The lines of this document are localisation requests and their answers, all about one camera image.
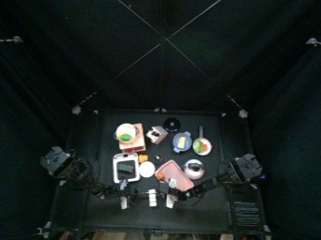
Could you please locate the pink cutting board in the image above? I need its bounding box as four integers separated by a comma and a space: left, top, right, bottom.
154, 158, 195, 193

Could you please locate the white framed toy tray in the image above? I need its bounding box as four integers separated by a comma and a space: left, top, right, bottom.
111, 152, 142, 185

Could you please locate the dark grey toy piece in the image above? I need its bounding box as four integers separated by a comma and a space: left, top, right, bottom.
117, 162, 135, 173

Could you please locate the silver toy kettle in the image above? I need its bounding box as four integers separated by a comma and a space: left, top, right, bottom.
182, 158, 207, 181

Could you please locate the white round plate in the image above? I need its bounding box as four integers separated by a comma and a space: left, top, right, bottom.
138, 160, 157, 179

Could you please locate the toy frying pan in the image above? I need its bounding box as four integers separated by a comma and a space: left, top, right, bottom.
191, 125, 213, 157

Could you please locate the blue toy pot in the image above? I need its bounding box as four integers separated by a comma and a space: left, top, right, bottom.
171, 130, 193, 154

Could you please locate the pink toy stove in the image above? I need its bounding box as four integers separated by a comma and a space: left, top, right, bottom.
118, 123, 149, 154

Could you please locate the green toy vegetable slice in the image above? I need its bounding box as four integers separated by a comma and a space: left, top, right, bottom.
193, 139, 205, 153

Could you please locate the white text label sticker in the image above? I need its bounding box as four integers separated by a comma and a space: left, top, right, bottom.
230, 200, 262, 229

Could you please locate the white toy pot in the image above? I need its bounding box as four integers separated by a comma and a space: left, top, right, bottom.
114, 123, 141, 143

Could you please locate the black round lid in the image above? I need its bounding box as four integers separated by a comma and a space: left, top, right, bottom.
163, 117, 181, 133

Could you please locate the metal table clamp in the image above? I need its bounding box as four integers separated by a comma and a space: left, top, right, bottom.
36, 220, 54, 238

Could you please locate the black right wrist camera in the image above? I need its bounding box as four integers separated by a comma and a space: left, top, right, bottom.
157, 182, 170, 197

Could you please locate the thin diagonal wire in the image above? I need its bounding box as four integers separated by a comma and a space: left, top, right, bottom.
75, 0, 222, 107
115, 0, 244, 111

